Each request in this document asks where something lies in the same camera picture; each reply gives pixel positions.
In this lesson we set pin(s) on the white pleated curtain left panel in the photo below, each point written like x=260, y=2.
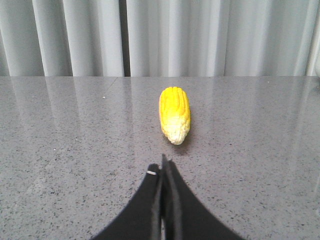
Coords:
x=62, y=38

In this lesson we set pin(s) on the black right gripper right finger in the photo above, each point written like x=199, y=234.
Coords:
x=184, y=216

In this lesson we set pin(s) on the yellow corn cob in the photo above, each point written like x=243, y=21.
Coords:
x=174, y=114

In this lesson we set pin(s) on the white pleated curtain right panel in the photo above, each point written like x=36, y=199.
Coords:
x=205, y=38

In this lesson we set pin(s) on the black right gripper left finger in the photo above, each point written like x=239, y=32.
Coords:
x=141, y=218

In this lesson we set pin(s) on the white pleated curtain panel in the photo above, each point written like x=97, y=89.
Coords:
x=62, y=38
x=205, y=38

